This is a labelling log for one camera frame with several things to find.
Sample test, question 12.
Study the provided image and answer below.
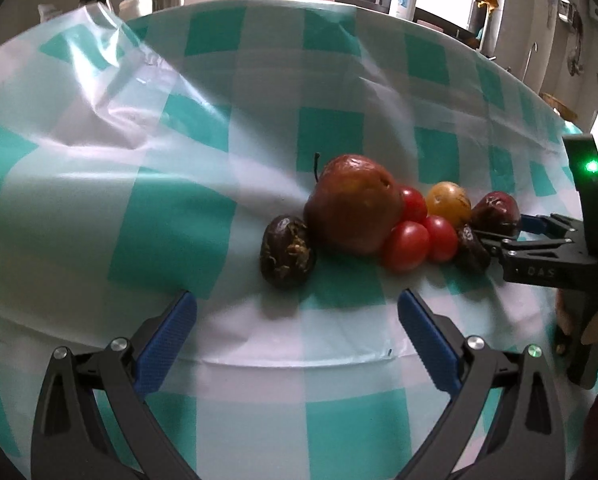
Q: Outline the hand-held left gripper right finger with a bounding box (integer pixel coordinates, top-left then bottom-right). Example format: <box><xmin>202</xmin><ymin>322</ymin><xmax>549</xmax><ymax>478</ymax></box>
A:
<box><xmin>396</xmin><ymin>288</ymin><xmax>567</xmax><ymax>480</ymax></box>

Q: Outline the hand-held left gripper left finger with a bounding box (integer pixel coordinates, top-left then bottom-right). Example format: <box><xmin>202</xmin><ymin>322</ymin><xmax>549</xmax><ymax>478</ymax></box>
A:
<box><xmin>30</xmin><ymin>290</ymin><xmax>198</xmax><ymax>480</ymax></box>

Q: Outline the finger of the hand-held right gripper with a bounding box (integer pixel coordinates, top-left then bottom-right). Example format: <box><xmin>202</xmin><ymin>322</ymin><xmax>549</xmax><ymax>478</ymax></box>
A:
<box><xmin>473</xmin><ymin>228</ymin><xmax>580</xmax><ymax>261</ymax></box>
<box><xmin>520</xmin><ymin>213</ymin><xmax>583</xmax><ymax>237</ymax></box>

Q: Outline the dark red wrinkled fruit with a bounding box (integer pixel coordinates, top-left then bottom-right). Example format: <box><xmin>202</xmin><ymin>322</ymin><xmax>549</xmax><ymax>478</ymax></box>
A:
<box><xmin>470</xmin><ymin>191</ymin><xmax>521</xmax><ymax>237</ymax></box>

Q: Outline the dark water chestnut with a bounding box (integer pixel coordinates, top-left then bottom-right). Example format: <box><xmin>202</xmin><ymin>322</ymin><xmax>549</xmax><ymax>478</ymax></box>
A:
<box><xmin>454</xmin><ymin>223</ymin><xmax>490</xmax><ymax>273</ymax></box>

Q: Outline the red cherry tomato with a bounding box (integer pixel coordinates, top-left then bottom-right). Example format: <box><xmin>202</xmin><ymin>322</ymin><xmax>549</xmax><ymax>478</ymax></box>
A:
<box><xmin>424</xmin><ymin>215</ymin><xmax>458</xmax><ymax>263</ymax></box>
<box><xmin>381</xmin><ymin>220</ymin><xmax>431</xmax><ymax>273</ymax></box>
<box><xmin>401</xmin><ymin>186</ymin><xmax>428</xmax><ymax>223</ymax></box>

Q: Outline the striped yellow pepino melon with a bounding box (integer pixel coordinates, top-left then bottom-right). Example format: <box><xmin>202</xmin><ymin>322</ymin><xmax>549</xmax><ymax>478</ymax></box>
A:
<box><xmin>425</xmin><ymin>181</ymin><xmax>472</xmax><ymax>228</ymax></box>

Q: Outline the dark wrinkled passion fruit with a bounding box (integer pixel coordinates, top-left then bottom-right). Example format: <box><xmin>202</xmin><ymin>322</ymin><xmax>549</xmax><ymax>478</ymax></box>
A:
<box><xmin>259</xmin><ymin>215</ymin><xmax>317</xmax><ymax>291</ymax></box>

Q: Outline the reddish brown pear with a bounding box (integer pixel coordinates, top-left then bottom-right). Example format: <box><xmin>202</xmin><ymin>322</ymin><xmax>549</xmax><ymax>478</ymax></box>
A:
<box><xmin>304</xmin><ymin>152</ymin><xmax>405</xmax><ymax>256</ymax></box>

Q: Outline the wooden bowl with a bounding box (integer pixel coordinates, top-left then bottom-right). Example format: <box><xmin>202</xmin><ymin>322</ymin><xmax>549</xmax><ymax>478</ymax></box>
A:
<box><xmin>541</xmin><ymin>92</ymin><xmax>574</xmax><ymax>116</ymax></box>

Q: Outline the teal checked plastic tablecloth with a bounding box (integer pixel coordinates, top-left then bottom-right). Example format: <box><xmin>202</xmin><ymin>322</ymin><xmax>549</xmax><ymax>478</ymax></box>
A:
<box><xmin>0</xmin><ymin>0</ymin><xmax>598</xmax><ymax>480</ymax></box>

